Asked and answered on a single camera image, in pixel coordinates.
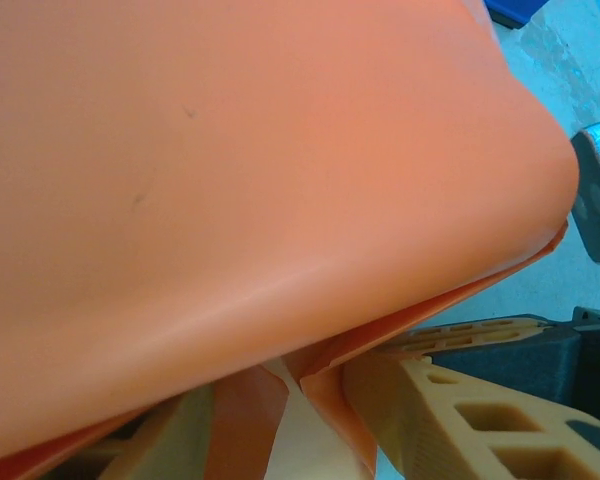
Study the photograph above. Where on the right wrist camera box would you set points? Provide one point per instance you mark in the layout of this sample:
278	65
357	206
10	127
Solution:
597	225

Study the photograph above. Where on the left gripper tan left finger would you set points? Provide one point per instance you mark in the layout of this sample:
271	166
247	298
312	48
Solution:
180	440

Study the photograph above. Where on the blue tape dispenser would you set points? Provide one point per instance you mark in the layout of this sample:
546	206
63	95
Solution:
515	10

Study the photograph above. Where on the tan finger of the right gripper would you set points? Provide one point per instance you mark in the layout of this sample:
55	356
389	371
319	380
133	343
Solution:
480	335

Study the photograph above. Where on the orange wrapping paper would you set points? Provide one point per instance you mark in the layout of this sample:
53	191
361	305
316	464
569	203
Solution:
230	150

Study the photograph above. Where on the left gripper tan right finger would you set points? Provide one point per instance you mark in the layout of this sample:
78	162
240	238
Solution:
420	425

